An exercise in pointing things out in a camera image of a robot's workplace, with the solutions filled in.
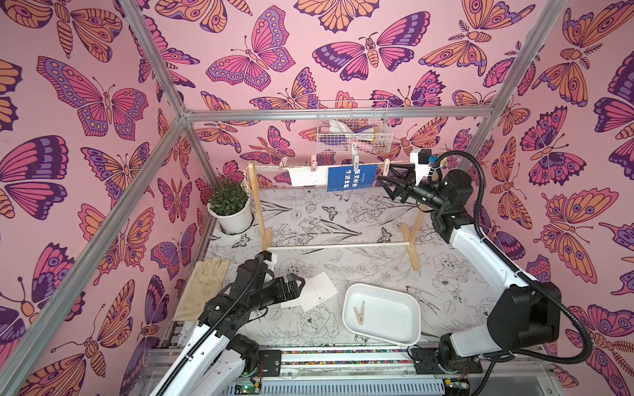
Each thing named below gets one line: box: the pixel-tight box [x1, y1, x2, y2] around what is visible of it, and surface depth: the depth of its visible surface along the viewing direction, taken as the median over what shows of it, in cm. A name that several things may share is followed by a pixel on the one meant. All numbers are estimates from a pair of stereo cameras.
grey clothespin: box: [351, 142, 360, 172], surface depth 67 cm
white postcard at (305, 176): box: [288, 165, 329, 187], surface depth 71 cm
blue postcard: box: [326, 164, 379, 193], surface depth 71 cm
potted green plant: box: [207, 179, 253, 234], surface depth 97 cm
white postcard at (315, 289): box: [279, 270, 339, 313], surface depth 91 cm
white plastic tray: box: [341, 282, 422, 347], surface depth 84 cm
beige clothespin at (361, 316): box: [353, 300, 365, 326], surface depth 85 cm
